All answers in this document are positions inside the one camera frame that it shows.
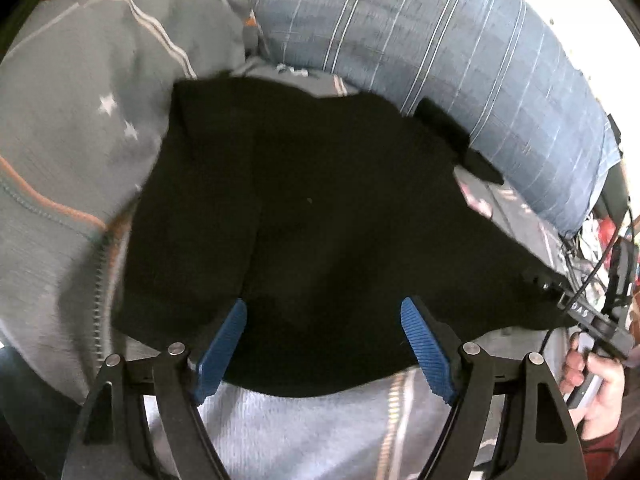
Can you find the black pants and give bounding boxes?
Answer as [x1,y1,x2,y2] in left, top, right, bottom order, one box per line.
[114,76,560,396]

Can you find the person's right hand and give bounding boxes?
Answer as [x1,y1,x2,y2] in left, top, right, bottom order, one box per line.
[560,333,639,452]

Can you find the red clutter item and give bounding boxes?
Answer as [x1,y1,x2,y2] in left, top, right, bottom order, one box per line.
[598,217,618,252]

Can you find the blue plaid pillow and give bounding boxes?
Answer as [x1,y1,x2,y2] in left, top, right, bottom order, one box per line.
[250,0,620,234]

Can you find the grey patterned duvet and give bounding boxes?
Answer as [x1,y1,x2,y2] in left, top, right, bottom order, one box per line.
[0,0,591,480]

